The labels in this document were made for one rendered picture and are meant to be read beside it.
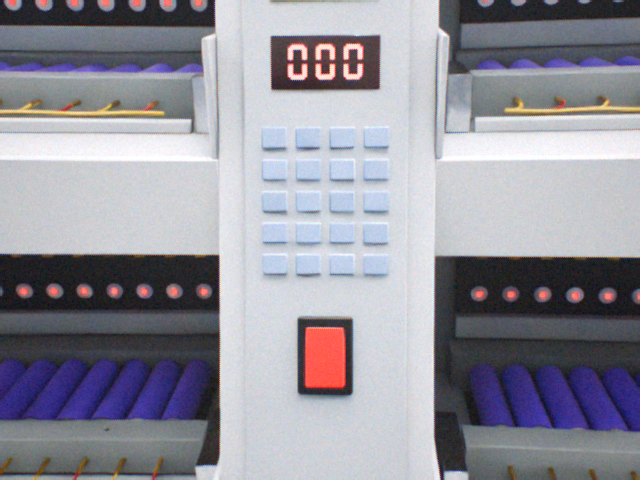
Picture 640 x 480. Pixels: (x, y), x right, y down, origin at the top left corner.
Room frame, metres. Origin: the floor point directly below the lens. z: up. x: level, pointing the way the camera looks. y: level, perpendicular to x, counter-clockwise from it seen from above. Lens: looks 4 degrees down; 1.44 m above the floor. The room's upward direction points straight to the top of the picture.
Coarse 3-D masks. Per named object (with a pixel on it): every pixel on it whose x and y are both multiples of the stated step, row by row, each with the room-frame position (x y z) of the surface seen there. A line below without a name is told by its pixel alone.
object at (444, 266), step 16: (448, 0) 0.50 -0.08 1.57; (448, 16) 0.50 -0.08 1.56; (448, 32) 0.50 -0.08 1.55; (448, 48) 0.50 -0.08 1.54; (448, 256) 0.50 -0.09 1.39; (448, 272) 0.50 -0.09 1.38; (448, 288) 0.50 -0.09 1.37; (448, 304) 0.50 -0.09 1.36; (448, 320) 0.50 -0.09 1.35; (448, 336) 0.50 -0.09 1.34
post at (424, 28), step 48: (240, 0) 0.31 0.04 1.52; (432, 0) 0.30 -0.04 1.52; (240, 48) 0.31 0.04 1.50; (432, 48) 0.30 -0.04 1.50; (240, 96) 0.31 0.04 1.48; (432, 96) 0.30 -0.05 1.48; (240, 144) 0.31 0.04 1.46; (432, 144) 0.30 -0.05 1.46; (240, 192) 0.31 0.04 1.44; (432, 192) 0.30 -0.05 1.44; (240, 240) 0.31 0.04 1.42; (432, 240) 0.30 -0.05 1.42; (240, 288) 0.31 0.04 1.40; (432, 288) 0.30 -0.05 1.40; (240, 336) 0.31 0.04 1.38; (432, 336) 0.30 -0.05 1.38; (240, 384) 0.31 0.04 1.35; (432, 384) 0.30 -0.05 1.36; (240, 432) 0.31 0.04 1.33; (432, 432) 0.30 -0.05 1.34
